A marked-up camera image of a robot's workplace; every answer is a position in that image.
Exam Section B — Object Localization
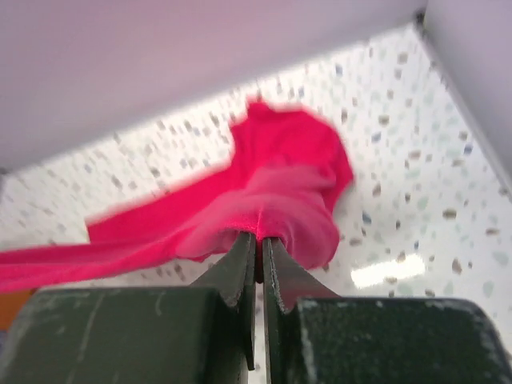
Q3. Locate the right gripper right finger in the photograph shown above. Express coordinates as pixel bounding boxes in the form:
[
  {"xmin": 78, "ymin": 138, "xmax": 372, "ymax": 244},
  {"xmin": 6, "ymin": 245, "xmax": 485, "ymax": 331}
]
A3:
[{"xmin": 262, "ymin": 238, "xmax": 511, "ymax": 383}]

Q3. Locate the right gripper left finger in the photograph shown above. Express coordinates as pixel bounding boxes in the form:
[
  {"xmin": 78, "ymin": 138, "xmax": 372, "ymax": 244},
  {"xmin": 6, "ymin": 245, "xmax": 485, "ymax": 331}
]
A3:
[{"xmin": 1, "ymin": 233, "xmax": 256, "ymax": 384}]

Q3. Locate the pink red t shirt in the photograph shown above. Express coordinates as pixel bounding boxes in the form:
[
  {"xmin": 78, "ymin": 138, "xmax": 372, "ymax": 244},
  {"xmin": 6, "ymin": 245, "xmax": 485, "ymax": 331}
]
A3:
[{"xmin": 1, "ymin": 101, "xmax": 354, "ymax": 292}]

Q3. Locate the orange plastic bin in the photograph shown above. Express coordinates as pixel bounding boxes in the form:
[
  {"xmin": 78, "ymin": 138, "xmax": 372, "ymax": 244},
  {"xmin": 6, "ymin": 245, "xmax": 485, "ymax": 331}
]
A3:
[{"xmin": 0, "ymin": 290, "xmax": 37, "ymax": 331}]

